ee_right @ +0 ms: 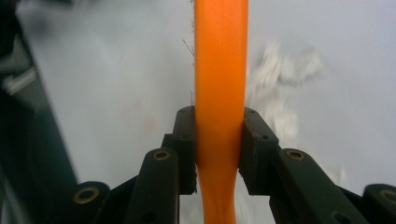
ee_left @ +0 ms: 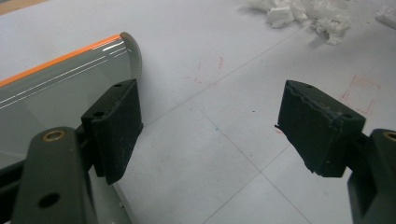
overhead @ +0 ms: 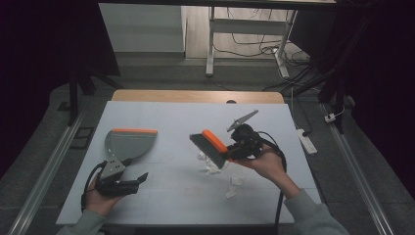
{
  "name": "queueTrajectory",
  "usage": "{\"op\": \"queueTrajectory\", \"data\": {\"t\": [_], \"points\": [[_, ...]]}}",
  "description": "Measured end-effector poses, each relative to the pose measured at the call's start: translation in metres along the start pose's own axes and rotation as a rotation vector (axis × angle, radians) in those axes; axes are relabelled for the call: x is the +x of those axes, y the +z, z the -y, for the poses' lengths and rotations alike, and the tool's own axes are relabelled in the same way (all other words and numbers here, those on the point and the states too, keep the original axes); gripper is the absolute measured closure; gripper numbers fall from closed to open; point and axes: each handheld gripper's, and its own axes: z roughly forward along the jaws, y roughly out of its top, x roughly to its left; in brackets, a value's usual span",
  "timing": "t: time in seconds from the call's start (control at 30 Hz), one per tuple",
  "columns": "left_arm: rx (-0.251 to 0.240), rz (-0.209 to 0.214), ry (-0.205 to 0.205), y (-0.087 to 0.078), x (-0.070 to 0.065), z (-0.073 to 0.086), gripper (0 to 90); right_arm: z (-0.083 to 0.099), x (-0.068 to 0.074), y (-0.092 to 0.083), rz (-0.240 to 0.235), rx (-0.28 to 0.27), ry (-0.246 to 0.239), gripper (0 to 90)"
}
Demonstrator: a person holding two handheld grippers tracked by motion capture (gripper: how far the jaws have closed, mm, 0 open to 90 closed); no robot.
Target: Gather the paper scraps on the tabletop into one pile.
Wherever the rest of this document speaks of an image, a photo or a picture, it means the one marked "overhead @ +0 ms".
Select black metal stand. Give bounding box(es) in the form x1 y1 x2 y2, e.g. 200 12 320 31
287 13 373 135

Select left hand-held gripper black cable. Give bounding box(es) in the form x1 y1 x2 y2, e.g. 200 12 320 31
80 160 110 213

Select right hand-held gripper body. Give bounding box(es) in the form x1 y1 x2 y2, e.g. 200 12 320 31
226 109 263 162

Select black rectangular floor frame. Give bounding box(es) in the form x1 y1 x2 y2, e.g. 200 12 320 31
69 125 96 151

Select white paper scraps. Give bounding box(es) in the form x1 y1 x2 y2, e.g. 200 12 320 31
196 151 247 201

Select hand-held gripper black cable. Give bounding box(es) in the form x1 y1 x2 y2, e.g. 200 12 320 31
256 130 289 235
80 160 110 213

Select tangle of black floor cables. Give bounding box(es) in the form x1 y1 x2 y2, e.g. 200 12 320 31
213 7 322 93

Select aluminium floor rail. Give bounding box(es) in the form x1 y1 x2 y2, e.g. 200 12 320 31
6 107 88 235
320 103 396 235

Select black tripod stand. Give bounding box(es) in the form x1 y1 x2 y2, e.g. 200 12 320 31
57 58 122 127

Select right hand-held gripper black cable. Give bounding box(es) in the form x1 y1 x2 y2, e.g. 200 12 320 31
256 130 289 235

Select white metal desk frame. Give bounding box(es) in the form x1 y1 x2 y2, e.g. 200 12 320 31
205 5 299 79

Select wooden table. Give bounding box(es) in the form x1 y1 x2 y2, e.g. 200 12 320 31
111 89 286 105

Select white cabinet panel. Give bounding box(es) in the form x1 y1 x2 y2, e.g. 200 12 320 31
98 3 188 54

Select grey brush with orange handle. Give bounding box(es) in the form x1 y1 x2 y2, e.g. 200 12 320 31
189 128 231 170

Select white power strip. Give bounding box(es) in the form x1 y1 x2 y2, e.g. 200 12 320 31
296 128 318 156

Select person's right hand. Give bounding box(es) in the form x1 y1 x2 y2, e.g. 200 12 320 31
232 144 300 199

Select grey dustpan with orange edge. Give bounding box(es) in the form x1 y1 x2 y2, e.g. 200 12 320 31
104 127 159 167

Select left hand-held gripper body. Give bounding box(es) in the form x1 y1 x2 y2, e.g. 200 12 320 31
94 155 140 197

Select person's left hand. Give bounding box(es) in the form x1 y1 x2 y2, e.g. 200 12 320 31
83 177 125 217

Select pale blue table mat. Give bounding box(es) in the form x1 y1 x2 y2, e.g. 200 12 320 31
55 100 322 227

